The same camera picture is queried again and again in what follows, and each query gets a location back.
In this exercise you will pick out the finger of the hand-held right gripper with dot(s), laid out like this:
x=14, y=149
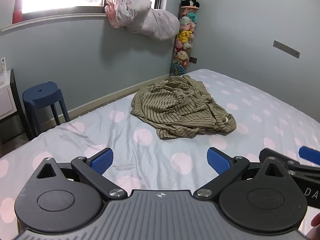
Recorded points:
x=285, y=158
x=310, y=156

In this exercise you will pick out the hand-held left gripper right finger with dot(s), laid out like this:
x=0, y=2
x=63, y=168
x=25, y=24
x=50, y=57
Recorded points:
x=218, y=161

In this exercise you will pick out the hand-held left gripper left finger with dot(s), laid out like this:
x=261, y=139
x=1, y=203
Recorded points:
x=102, y=161

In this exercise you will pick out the striped olive shirt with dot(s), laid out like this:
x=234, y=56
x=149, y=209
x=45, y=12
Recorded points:
x=162, y=100

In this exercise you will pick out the person's right hand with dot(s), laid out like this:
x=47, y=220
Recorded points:
x=315, y=231

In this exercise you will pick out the bed with polka dot sheet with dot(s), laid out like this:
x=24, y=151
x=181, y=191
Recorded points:
x=150, y=157

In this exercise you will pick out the beige baseboard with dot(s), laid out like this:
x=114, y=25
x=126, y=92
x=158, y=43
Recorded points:
x=112, y=95

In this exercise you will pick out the blue plastic stool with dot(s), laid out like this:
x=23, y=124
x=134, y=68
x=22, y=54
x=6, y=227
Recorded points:
x=41, y=93

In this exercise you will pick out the white nightstand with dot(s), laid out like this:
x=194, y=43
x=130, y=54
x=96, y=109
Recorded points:
x=5, y=97

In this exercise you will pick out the column of plush toys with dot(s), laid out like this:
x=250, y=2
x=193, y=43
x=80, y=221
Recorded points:
x=185, y=36

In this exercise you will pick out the small white bottle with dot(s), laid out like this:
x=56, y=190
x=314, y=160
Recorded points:
x=3, y=66

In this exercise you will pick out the white window sill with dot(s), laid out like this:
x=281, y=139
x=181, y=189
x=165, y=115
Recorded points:
x=37, y=20

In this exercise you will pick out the red item on sill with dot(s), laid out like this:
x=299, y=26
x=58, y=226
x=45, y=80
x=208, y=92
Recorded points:
x=17, y=17

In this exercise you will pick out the black wall outlet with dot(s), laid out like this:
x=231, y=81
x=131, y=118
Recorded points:
x=193, y=60

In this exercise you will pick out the grey wall strip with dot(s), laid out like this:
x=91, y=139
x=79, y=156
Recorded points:
x=286, y=49

